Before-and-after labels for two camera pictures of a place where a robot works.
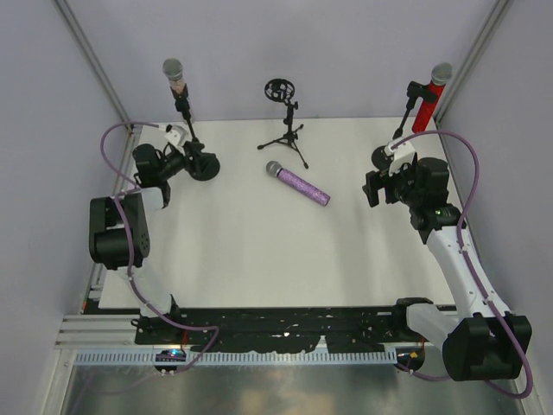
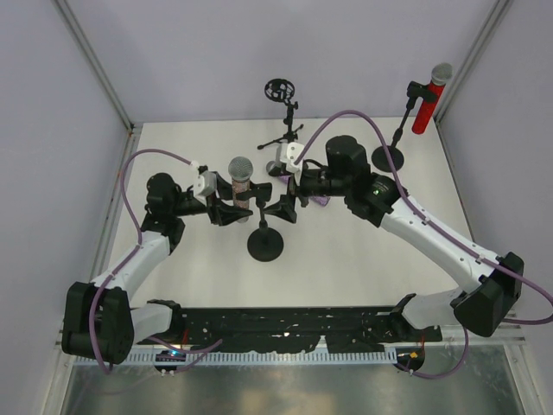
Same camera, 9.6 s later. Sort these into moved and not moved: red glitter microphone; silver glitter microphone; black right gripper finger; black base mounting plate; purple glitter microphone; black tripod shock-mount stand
Moved: black right gripper finger; silver glitter microphone
Not moved: red glitter microphone; black tripod shock-mount stand; black base mounting plate; purple glitter microphone
